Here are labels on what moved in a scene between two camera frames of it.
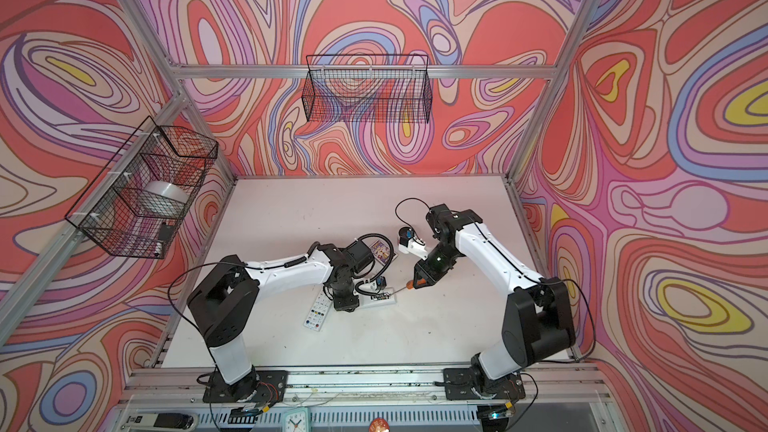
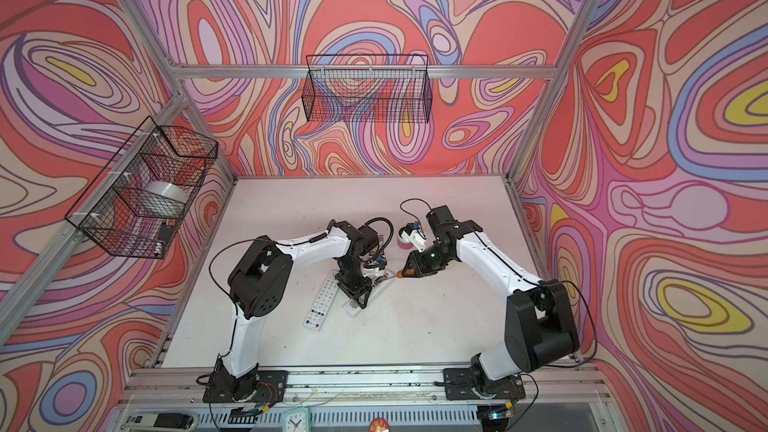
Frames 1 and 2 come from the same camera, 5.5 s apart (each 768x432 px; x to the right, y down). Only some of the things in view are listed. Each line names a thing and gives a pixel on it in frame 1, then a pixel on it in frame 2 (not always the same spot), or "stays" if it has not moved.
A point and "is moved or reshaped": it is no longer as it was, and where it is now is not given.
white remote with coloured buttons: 318,311 stays
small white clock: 295,419 stays
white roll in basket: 161,199 stays
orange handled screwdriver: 409,285 to 399,274
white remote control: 366,301 is moved or reshaped
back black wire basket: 370,88 stays
